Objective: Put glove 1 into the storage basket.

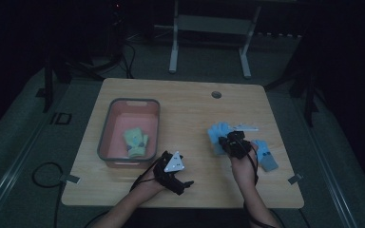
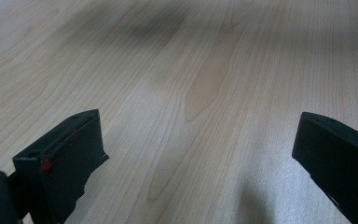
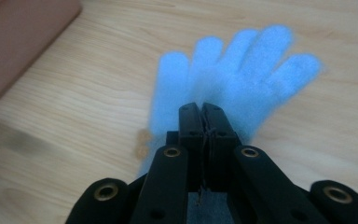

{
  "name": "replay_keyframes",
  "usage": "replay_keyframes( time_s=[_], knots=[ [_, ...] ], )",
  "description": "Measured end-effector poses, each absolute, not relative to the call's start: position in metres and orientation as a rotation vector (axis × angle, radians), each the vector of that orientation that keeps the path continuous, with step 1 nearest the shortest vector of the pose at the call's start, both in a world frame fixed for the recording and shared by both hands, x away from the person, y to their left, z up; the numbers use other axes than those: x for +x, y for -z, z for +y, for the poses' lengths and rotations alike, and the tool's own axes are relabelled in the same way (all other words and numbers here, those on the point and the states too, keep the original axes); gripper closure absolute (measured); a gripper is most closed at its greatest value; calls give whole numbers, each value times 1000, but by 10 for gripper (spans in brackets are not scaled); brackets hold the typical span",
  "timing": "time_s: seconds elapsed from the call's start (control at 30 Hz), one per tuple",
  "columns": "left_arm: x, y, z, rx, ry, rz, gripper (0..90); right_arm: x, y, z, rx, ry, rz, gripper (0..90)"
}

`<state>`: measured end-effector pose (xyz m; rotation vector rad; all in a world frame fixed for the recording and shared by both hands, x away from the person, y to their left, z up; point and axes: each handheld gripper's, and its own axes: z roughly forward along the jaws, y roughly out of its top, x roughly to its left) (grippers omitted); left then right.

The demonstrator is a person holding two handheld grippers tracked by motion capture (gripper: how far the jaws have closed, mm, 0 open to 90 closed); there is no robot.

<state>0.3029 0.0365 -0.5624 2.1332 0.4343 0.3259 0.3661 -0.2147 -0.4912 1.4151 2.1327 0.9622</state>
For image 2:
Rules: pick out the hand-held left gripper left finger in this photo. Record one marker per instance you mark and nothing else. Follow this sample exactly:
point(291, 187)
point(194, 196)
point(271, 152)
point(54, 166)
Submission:
point(65, 161)

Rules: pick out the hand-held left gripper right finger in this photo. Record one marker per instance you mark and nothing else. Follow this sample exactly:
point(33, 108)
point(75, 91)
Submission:
point(341, 165)

